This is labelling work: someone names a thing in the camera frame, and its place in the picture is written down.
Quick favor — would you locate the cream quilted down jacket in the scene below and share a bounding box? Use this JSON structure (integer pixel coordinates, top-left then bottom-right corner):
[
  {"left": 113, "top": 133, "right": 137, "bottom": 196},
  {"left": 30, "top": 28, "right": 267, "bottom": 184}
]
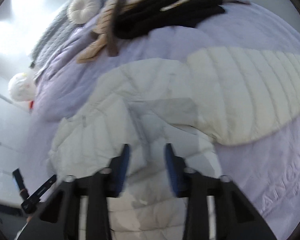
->
[{"left": 49, "top": 47, "right": 300, "bottom": 239}]

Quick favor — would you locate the lavender bed blanket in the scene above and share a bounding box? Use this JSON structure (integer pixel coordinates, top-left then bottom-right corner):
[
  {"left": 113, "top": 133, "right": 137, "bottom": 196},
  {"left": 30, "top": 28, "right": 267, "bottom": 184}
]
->
[{"left": 25, "top": 0, "right": 300, "bottom": 240}]

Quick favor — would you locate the grey quilted headboard pillow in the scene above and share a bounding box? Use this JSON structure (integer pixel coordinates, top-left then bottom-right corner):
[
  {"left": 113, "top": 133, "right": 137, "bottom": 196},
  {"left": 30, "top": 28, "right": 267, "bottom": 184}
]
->
[{"left": 31, "top": 0, "right": 104, "bottom": 68}]

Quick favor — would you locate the striped beige garment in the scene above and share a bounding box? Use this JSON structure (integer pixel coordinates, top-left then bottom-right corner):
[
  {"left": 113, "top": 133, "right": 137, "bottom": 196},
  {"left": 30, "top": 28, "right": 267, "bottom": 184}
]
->
[{"left": 76, "top": 0, "right": 198, "bottom": 65}]

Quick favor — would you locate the round white cushion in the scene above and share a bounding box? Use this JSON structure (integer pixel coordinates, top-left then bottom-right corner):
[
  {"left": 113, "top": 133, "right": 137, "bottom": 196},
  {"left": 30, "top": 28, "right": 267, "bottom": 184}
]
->
[{"left": 66, "top": 0, "right": 101, "bottom": 24}]

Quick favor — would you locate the black garment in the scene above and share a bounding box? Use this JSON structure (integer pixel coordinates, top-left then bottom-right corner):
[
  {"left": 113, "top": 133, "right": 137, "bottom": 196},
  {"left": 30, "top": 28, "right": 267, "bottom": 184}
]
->
[{"left": 113, "top": 0, "right": 225, "bottom": 40}]

